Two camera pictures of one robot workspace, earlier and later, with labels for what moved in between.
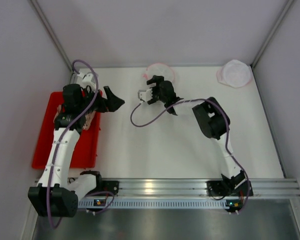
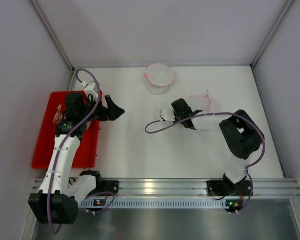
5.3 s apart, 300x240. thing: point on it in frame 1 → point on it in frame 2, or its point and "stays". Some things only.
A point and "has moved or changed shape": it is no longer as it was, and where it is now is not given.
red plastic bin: (87, 153) stays
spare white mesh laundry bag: (234, 73) has moved or changed shape
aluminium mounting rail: (198, 187) stays
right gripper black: (157, 90) → (181, 113)
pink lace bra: (88, 116) stays
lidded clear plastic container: (159, 69) stays
